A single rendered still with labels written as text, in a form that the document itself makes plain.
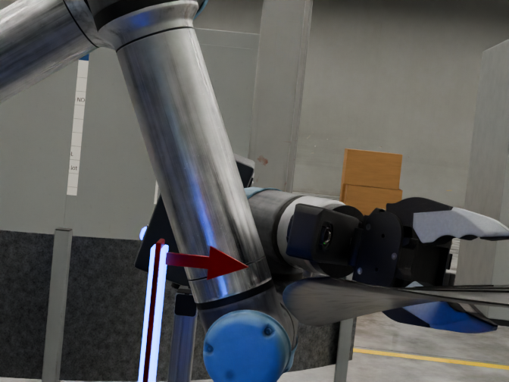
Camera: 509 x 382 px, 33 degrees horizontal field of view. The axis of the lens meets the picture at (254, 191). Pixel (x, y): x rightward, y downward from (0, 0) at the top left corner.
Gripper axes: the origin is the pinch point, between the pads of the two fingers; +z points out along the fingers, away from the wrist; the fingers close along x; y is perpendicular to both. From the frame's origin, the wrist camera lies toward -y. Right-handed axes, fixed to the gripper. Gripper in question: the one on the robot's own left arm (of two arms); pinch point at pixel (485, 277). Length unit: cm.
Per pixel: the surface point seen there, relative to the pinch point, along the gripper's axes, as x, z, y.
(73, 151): -6, -580, 232
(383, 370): 85, -292, 314
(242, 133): -44, -496, 329
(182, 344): 19, -52, 9
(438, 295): 0.8, 7.6, -14.4
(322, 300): 3.6, -3.8, -13.0
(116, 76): -69, -561, 247
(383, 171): -45, -569, 564
